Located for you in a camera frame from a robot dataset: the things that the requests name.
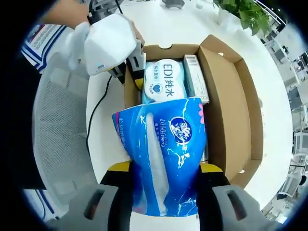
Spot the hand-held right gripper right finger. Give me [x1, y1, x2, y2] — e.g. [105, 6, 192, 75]
[197, 165, 263, 231]

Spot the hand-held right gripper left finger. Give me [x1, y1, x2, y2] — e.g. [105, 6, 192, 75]
[51, 161, 132, 231]

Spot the white soft wet wipes pack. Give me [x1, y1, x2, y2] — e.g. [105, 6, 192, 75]
[141, 58, 187, 105]

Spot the blue soft tissue pack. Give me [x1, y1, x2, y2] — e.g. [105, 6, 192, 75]
[111, 97, 209, 217]

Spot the brown cardboard shoe box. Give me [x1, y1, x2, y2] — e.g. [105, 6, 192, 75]
[124, 34, 263, 191]

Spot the person's left hand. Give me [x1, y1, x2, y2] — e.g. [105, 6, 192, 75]
[128, 19, 145, 48]

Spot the white mesh chair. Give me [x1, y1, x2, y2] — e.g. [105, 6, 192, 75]
[32, 67, 106, 188]

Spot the green potted plant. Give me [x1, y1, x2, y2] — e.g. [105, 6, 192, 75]
[213, 0, 272, 37]

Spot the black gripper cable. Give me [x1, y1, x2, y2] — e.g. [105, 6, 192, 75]
[86, 0, 123, 161]

